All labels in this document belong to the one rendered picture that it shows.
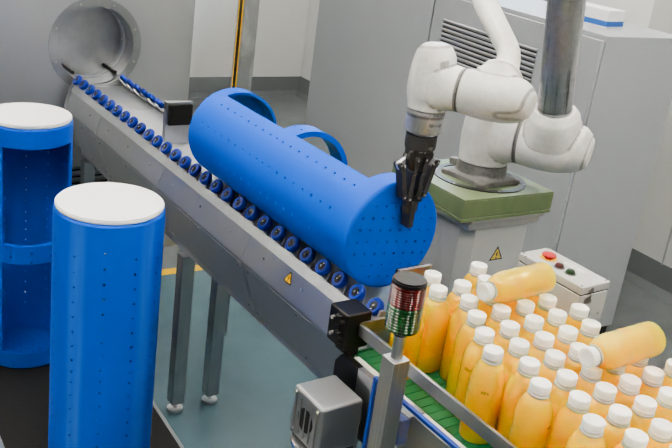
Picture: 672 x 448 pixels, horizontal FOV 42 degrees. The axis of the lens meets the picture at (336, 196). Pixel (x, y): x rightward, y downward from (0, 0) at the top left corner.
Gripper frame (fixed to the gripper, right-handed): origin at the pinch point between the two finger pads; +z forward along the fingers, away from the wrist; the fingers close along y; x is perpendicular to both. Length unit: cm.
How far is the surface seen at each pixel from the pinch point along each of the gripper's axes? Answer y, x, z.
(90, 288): -63, 44, 31
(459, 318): -9.6, -32.1, 10.6
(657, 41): 182, 70, -28
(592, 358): -8, -65, 2
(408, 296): -40, -48, -8
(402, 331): -40, -48, -1
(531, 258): 22.4, -21.3, 6.1
